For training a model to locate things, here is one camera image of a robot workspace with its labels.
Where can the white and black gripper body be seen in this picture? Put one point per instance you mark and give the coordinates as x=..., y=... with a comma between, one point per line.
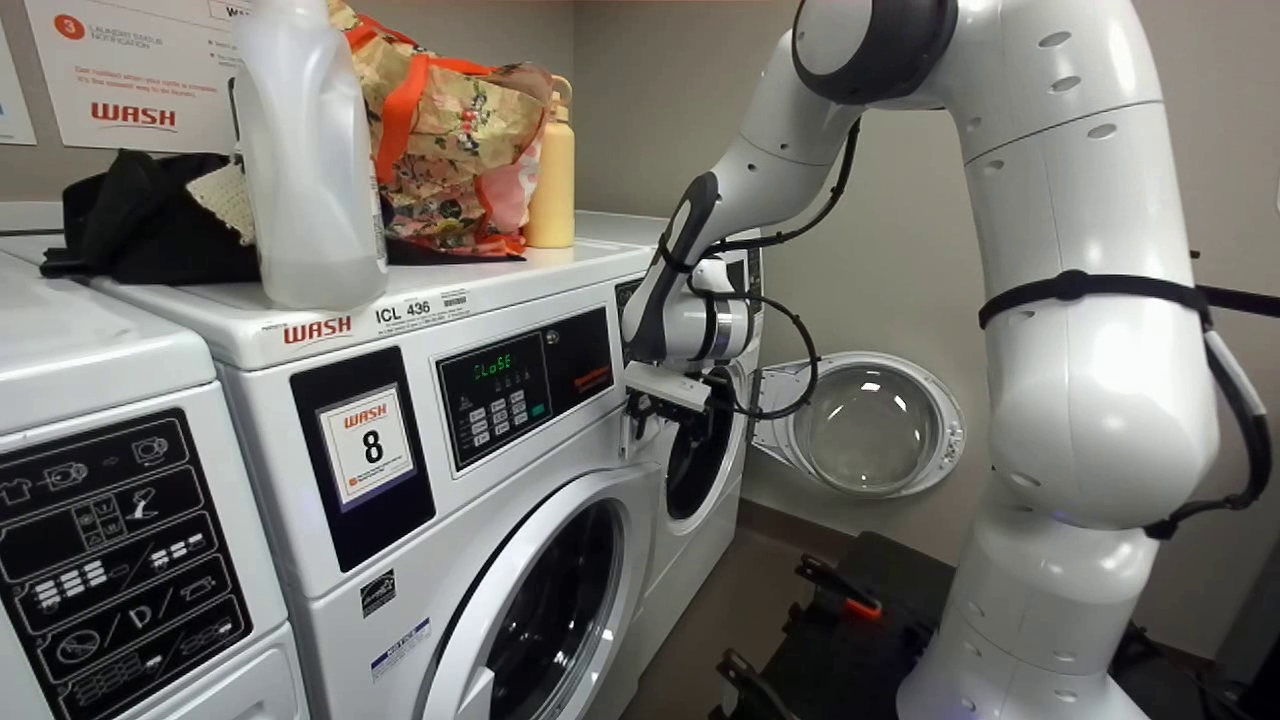
x=688, y=316

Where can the cream yellow bottle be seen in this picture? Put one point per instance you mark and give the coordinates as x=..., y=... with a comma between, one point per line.
x=552, y=200

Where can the open round washer door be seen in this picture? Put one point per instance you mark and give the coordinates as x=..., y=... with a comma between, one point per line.
x=860, y=425

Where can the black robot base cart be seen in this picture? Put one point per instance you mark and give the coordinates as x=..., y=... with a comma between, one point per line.
x=848, y=646

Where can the floral orange tote bag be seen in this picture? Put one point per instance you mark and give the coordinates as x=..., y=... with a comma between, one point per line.
x=455, y=140

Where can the white wash instruction poster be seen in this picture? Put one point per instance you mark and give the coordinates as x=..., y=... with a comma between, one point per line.
x=137, y=75

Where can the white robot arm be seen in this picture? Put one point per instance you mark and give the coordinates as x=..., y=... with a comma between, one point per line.
x=1097, y=368

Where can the near white washing machine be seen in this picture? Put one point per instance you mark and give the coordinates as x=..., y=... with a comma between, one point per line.
x=132, y=560

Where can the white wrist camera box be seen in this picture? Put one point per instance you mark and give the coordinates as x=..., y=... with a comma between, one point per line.
x=666, y=387

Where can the far white washing machine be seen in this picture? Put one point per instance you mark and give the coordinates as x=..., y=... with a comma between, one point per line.
x=692, y=466

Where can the middle white washing machine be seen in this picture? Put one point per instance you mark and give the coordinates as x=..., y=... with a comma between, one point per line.
x=442, y=476

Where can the white washing machine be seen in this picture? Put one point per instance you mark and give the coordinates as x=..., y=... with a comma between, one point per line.
x=692, y=466
x=442, y=476
x=132, y=560

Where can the translucent detergent jug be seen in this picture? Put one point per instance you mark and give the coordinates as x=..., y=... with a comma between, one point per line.
x=305, y=159

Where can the black cloth pile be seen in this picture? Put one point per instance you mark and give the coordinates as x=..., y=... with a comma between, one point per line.
x=141, y=226

